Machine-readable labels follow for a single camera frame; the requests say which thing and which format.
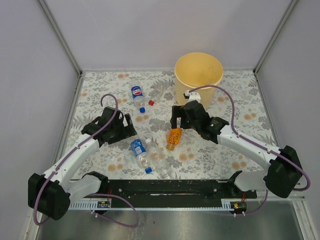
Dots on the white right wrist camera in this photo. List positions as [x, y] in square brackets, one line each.
[192, 96]

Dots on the clear bottle white cap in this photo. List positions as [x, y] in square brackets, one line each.
[158, 159]

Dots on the Pepsi label plastic bottle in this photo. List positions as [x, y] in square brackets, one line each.
[137, 96]

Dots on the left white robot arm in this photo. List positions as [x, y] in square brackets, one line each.
[52, 192]

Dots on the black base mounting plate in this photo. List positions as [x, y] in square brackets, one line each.
[180, 189]

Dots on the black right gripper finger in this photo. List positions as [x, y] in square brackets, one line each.
[183, 124]
[177, 112]

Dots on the left aluminium frame post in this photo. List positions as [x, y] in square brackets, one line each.
[58, 33]

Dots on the blue label bottle blue cap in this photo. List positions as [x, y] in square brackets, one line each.
[141, 156]

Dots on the clear bottle red cap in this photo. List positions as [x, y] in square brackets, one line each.
[158, 90]

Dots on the floral patterned table mat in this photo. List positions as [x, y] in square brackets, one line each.
[193, 158]

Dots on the yellow plastic bin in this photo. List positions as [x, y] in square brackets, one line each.
[194, 70]

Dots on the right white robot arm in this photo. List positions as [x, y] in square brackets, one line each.
[281, 168]

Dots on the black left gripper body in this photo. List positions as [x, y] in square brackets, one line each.
[120, 132]

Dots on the aluminium frame post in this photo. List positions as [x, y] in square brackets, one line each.
[285, 17]
[58, 33]

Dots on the white slotted cable duct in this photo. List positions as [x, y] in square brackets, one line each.
[165, 204]

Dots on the right aluminium frame post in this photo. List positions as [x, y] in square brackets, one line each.
[285, 17]

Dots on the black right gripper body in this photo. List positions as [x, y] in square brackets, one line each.
[191, 125]

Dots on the orange label plastic bottle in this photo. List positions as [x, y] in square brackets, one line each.
[173, 138]

